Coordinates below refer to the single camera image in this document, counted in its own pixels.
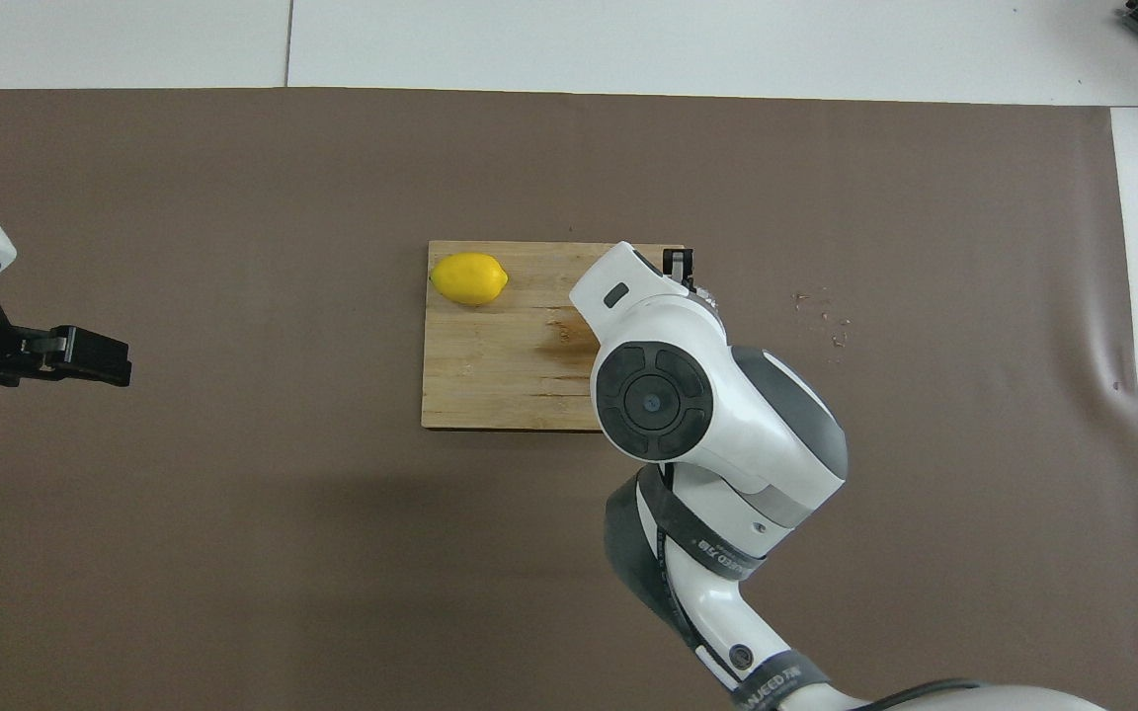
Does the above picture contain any yellow lemon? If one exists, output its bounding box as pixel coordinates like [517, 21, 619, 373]
[430, 253, 511, 307]

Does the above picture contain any wooden cutting board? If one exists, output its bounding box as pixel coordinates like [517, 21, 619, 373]
[421, 241, 691, 433]

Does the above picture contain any brown paper table mat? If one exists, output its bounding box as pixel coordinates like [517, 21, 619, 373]
[0, 87, 1138, 711]

